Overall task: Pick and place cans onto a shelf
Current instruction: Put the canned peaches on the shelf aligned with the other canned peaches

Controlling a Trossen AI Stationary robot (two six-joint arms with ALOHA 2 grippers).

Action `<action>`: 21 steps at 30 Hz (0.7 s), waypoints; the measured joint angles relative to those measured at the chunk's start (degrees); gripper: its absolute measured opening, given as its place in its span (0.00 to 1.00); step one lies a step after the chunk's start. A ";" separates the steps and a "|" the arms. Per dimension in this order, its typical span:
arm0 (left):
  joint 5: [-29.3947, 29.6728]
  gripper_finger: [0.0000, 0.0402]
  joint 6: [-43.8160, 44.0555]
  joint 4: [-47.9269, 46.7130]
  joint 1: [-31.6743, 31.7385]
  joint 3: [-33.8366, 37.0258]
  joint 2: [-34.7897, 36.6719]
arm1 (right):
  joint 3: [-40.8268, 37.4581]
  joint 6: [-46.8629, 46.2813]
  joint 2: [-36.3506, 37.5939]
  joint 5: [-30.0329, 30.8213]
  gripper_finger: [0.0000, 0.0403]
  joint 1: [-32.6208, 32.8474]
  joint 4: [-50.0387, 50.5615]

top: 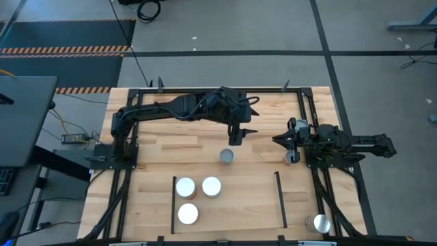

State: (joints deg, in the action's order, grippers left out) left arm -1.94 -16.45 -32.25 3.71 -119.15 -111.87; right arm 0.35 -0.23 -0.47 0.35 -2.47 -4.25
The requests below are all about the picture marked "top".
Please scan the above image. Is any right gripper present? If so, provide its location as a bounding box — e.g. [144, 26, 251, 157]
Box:
[272, 118, 311, 164]

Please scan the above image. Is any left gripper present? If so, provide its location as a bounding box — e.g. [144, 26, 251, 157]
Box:
[214, 87, 260, 146]

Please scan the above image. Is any sliced carrots can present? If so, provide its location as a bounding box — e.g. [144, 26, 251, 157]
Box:
[218, 148, 235, 166]

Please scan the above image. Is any orange corn can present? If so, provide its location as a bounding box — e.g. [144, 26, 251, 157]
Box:
[201, 176, 223, 200]
[175, 177, 198, 201]

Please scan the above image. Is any tin can with pale label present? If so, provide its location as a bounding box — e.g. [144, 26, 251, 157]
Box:
[177, 202, 199, 226]

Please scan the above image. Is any wooden shelf with black legs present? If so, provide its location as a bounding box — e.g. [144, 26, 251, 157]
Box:
[170, 170, 289, 236]

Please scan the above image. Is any plain silver tin can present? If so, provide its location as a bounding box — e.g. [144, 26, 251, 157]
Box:
[304, 213, 332, 235]

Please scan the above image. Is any grey-blue table base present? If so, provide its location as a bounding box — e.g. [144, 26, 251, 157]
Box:
[387, 0, 437, 33]

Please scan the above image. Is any black power adapter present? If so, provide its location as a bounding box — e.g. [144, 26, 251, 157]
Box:
[60, 133, 90, 144]

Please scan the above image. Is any black hazard-striped floor mat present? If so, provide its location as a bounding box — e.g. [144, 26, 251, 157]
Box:
[0, 54, 124, 95]
[0, 18, 137, 57]

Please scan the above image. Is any dark desk top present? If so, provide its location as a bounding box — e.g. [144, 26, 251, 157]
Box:
[0, 75, 58, 168]

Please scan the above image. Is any grey desk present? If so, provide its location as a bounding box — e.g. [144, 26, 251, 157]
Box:
[0, 165, 44, 246]

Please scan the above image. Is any black keyboard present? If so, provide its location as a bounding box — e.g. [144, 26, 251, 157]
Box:
[0, 167, 16, 197]

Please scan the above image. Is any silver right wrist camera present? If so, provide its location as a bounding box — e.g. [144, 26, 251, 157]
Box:
[294, 118, 309, 134]

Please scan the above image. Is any black aluminium table frame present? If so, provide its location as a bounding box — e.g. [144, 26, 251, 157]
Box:
[77, 87, 371, 242]

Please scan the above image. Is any long black floor cable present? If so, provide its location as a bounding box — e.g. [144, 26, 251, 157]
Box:
[108, 0, 153, 88]

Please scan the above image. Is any thin black floor cable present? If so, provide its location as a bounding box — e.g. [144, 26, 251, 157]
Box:
[399, 40, 437, 70]

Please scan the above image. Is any coiled black cable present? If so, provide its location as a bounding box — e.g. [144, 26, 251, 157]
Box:
[136, 0, 162, 24]

